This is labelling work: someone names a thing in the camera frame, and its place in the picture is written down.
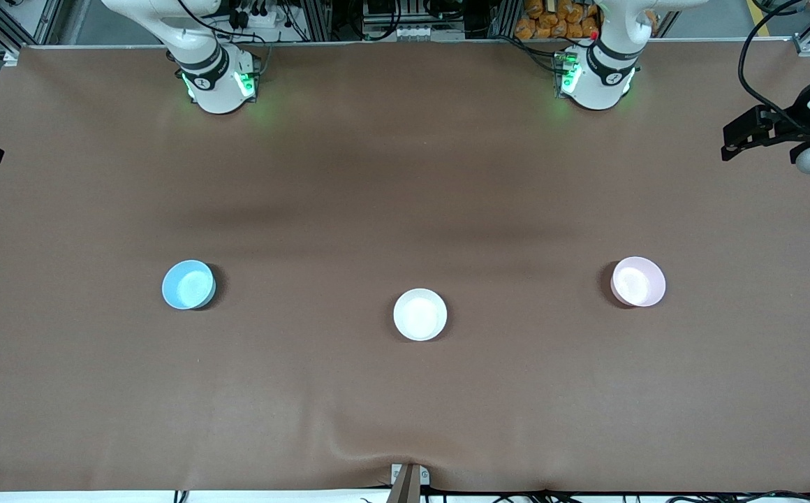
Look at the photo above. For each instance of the pink bowl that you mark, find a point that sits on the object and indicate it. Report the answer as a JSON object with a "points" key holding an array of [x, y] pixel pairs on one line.
{"points": [[637, 281]]}

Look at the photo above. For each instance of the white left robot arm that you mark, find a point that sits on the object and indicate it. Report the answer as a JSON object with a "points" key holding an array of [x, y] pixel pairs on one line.
{"points": [[597, 80]]}

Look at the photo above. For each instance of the blue bowl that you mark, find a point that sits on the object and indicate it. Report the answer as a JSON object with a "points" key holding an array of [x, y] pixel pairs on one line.
{"points": [[188, 284]]}

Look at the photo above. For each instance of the white power strip with plugs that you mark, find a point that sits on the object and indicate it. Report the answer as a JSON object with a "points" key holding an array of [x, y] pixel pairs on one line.
{"points": [[258, 17]]}

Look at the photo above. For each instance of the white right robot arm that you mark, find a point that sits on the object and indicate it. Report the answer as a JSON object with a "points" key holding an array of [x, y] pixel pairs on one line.
{"points": [[216, 84]]}

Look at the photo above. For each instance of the grey camera stand bracket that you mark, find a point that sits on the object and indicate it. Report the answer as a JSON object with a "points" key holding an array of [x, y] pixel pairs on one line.
{"points": [[408, 478]]}

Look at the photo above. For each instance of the white bowl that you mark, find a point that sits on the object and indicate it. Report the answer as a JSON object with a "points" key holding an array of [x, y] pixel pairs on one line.
{"points": [[420, 314]]}

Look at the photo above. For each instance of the white connector strip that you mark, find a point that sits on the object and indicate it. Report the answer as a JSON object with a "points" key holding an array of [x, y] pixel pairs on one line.
{"points": [[417, 33]]}

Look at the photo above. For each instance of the brown table mat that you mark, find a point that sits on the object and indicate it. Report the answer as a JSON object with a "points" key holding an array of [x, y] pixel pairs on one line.
{"points": [[405, 175]]}

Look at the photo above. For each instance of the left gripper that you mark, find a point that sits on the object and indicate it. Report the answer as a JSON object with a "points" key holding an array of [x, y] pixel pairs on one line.
{"points": [[790, 124]]}

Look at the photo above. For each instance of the orange snack pile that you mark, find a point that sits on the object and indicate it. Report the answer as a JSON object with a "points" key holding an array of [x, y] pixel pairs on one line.
{"points": [[558, 17]]}

